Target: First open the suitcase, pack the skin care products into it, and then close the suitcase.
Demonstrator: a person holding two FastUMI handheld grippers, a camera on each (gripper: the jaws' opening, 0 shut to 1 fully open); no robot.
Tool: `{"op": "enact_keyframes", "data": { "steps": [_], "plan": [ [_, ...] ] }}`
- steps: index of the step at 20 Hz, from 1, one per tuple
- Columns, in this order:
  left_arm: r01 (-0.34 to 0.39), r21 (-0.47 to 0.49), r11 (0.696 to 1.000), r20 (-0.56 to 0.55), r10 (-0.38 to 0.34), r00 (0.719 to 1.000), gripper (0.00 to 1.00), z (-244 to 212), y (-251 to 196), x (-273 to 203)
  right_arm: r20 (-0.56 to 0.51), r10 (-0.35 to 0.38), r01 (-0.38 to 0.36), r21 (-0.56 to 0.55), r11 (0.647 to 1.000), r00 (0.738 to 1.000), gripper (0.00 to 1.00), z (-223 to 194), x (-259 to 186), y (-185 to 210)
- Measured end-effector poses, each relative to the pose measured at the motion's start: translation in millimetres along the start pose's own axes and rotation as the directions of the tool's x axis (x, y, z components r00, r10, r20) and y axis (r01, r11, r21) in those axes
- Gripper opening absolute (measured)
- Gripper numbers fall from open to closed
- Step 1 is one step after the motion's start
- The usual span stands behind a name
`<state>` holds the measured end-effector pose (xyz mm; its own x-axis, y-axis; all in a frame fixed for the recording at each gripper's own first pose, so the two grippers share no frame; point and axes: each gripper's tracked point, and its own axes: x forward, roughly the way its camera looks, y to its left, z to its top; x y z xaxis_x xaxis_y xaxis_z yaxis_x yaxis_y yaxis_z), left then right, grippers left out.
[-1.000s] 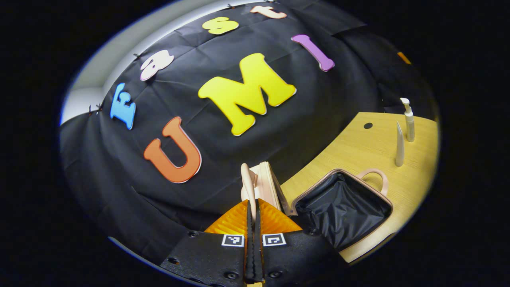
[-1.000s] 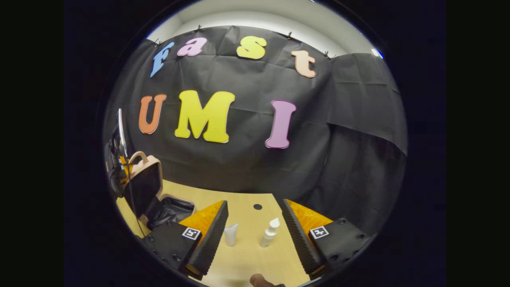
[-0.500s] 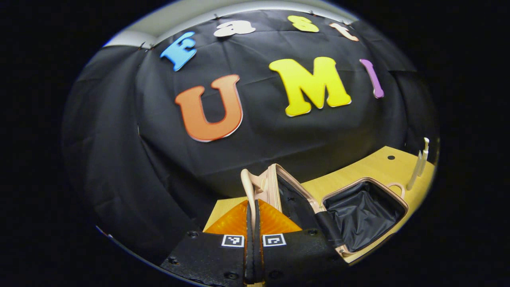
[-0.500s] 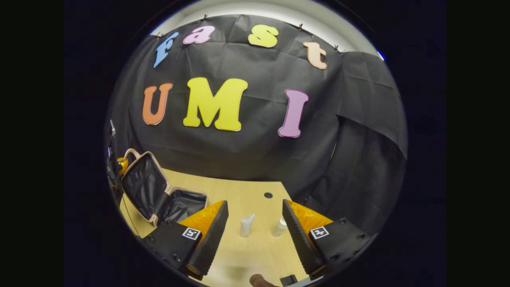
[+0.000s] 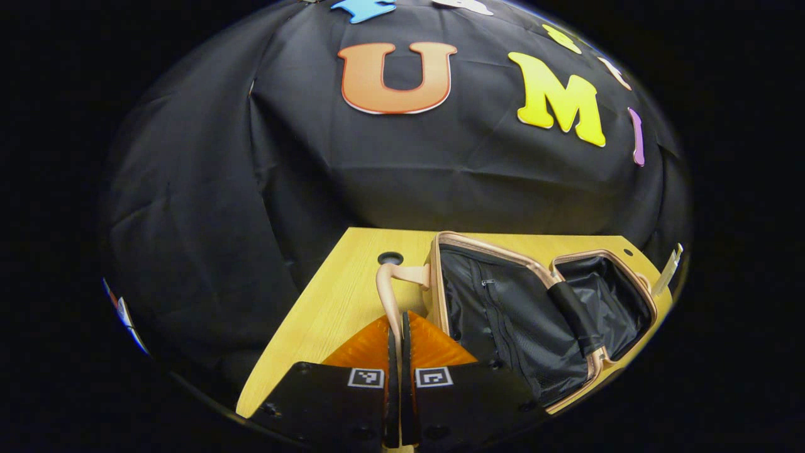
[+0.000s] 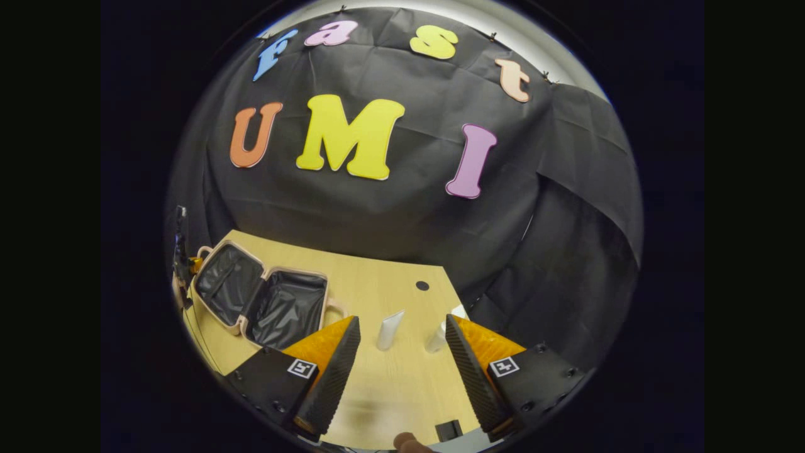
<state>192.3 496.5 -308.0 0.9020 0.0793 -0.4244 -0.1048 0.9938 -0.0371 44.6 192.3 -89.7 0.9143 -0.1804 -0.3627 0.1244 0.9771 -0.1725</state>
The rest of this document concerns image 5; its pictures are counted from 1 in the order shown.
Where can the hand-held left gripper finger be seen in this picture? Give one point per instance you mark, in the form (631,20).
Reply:
(407,390)
(393,390)

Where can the pink suitcase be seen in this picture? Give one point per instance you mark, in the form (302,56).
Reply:
(503,314)

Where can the white squeeze tube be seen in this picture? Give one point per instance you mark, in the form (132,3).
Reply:
(666,272)

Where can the black backdrop cloth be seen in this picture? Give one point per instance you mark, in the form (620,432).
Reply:
(440,182)

